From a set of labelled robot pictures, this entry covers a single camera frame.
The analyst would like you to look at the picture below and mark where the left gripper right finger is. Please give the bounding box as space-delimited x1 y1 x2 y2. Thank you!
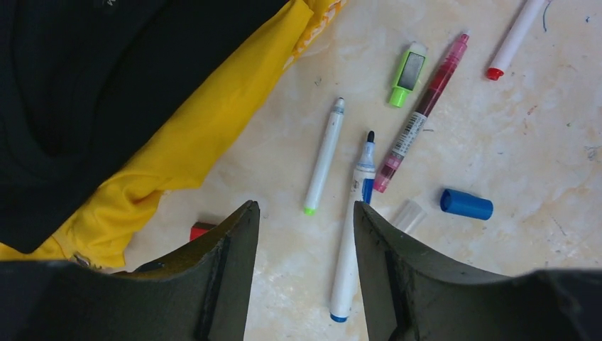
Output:
354 202 505 340

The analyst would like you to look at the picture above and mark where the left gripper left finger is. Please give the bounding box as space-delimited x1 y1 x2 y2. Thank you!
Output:
112 200 260 340

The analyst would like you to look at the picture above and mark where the white green-tipped pen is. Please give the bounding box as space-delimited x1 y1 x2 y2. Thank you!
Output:
304 97 345 215

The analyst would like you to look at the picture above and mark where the green black pen cap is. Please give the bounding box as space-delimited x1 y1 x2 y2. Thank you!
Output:
388 41 427 108

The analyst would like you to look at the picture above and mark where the clear pen cap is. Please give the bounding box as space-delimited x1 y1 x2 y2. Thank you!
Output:
392 200 427 234

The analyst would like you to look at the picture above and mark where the red pen cap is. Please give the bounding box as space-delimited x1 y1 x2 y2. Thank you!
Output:
190 222 216 241

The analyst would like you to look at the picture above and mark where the red gel pen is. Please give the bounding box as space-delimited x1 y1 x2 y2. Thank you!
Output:
373 30 471 193

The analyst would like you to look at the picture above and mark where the white red-tipped pen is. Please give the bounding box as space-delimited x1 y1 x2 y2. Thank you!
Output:
485 0 545 81

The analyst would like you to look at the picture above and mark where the large white blue marker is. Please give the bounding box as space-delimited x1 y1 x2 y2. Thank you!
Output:
329 131 376 323

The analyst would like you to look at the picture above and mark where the blue cylindrical cap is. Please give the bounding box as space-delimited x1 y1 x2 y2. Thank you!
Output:
439 189 493 220

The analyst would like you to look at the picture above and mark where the yellow folded shirt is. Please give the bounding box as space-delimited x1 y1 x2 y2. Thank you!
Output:
1 1 344 269

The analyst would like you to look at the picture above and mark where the black folded shirt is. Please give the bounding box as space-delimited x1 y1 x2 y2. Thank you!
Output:
1 1 285 254

